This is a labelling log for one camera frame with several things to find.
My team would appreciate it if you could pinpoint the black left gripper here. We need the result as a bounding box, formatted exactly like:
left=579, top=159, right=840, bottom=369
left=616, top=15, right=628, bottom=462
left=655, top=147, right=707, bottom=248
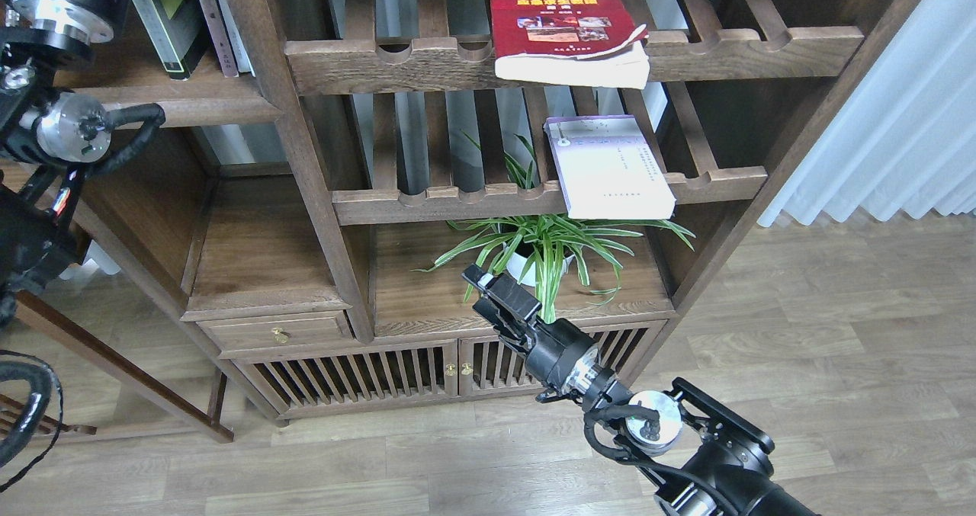
left=2, top=0, right=130, bottom=45

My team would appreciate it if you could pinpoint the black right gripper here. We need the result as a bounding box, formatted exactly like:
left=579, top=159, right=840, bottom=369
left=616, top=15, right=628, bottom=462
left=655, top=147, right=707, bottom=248
left=461, top=264, right=603, bottom=402

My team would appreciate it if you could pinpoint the black yellow-green cover book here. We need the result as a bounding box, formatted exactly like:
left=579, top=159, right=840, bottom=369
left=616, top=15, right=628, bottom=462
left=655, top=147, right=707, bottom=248
left=132, top=0, right=208, bottom=81

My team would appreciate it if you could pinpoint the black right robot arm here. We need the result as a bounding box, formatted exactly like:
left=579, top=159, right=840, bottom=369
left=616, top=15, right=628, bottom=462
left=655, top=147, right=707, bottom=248
left=463, top=264, right=810, bottom=515

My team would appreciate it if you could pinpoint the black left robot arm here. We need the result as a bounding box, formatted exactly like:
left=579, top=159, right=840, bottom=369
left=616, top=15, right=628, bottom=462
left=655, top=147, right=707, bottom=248
left=1, top=0, right=166, bottom=325

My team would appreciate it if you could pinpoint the white plant pot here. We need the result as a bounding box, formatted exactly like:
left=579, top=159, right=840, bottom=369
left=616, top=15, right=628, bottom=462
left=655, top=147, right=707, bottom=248
left=506, top=242, right=575, bottom=291

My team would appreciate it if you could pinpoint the green spider plant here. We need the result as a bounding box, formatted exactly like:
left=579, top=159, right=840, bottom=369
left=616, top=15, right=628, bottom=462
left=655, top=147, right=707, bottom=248
left=413, top=131, right=695, bottom=325

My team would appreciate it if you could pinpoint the pale lavender cover book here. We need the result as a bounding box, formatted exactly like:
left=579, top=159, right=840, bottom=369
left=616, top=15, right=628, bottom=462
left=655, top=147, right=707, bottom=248
left=544, top=114, right=676, bottom=221

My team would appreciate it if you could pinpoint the white spine upright book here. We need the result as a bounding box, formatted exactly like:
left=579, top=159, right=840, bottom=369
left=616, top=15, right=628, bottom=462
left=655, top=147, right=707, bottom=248
left=217, top=0, right=253, bottom=74

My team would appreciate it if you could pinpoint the dark wooden bookshelf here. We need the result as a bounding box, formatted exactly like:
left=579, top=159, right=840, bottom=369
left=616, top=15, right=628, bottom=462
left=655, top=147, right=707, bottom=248
left=56, top=0, right=921, bottom=420

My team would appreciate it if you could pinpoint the red cover book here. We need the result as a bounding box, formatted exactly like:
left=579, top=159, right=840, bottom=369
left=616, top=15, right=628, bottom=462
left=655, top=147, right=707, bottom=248
left=490, top=0, right=650, bottom=89

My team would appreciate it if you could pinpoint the wooden side furniture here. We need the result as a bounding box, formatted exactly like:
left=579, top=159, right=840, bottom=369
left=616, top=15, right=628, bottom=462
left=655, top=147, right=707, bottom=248
left=0, top=154, right=233, bottom=446

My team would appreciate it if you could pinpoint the white pleated curtain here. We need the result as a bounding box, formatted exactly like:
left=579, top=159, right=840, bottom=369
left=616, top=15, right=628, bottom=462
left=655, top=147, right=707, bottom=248
left=759, top=0, right=975, bottom=227

